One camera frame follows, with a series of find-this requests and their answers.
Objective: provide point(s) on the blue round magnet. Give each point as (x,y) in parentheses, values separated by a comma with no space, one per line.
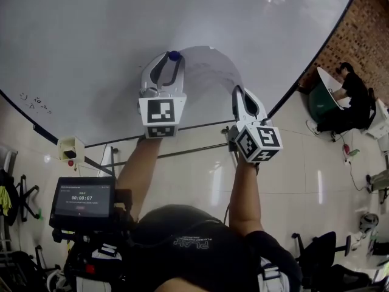
(174,55)

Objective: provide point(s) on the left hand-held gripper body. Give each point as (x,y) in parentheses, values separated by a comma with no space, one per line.
(161,111)

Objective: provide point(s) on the person's left forearm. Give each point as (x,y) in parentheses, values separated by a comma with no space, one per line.
(139,169)

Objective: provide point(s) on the black swivel chair base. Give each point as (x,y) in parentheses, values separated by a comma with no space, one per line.
(27,196)

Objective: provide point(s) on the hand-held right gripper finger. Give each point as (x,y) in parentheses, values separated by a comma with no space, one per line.
(238,102)
(259,109)

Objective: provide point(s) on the white wall box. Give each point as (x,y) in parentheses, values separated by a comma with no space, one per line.
(71,148)

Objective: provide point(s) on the black tablet screen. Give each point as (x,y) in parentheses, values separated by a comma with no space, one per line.
(83,201)

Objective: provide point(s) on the person's black t-shirt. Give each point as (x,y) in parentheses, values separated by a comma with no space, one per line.
(197,248)

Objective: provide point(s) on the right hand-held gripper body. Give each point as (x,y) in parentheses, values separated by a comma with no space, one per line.
(258,141)

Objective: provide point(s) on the white helmet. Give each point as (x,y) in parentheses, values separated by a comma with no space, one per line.
(368,222)

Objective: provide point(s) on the person's right forearm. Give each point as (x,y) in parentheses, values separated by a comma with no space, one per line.
(246,193)

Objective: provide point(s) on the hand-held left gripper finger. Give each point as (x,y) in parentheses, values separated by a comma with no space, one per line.
(181,71)
(149,71)

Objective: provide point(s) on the yellow-green cloth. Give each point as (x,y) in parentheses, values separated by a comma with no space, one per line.
(5,201)

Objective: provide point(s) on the white round table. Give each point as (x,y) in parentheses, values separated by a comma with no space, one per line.
(329,87)

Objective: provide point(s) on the white chair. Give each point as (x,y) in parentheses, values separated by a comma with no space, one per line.
(378,120)

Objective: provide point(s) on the large whiteboard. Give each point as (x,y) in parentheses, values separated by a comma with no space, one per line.
(91,41)

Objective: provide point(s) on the black office chair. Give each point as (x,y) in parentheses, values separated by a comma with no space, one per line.
(322,248)

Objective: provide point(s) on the red round button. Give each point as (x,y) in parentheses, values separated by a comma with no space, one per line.
(70,163)

